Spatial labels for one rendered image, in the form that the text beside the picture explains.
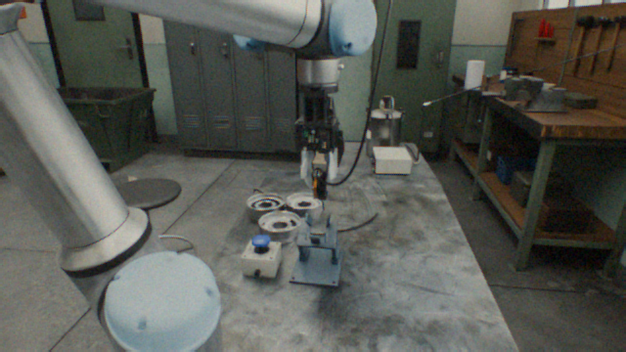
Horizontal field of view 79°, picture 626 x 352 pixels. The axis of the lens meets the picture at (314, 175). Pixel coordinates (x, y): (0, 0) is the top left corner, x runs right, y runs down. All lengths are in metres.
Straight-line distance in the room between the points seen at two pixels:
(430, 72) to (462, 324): 3.20
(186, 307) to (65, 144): 0.22
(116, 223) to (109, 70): 4.47
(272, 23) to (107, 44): 4.53
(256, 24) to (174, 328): 0.32
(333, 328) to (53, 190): 0.48
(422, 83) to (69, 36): 3.80
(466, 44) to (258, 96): 2.09
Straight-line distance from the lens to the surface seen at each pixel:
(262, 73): 3.71
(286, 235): 0.92
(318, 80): 0.66
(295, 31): 0.46
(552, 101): 2.42
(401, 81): 3.77
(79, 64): 5.16
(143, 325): 0.45
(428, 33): 3.77
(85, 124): 4.04
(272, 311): 0.75
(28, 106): 0.48
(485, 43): 4.24
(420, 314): 0.77
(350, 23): 0.48
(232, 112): 3.87
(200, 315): 0.45
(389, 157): 1.68
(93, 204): 0.51
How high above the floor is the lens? 1.29
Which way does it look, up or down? 22 degrees down
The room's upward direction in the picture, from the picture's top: straight up
